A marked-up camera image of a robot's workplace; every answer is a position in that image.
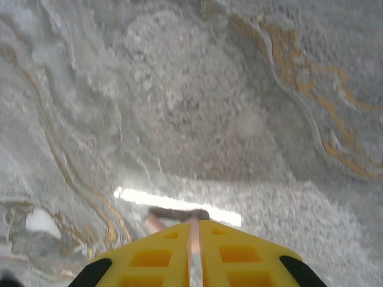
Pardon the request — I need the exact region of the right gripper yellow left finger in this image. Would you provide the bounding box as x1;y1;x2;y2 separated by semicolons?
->
68;221;192;287

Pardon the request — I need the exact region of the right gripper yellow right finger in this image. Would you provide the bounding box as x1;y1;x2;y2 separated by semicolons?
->
199;219;329;287

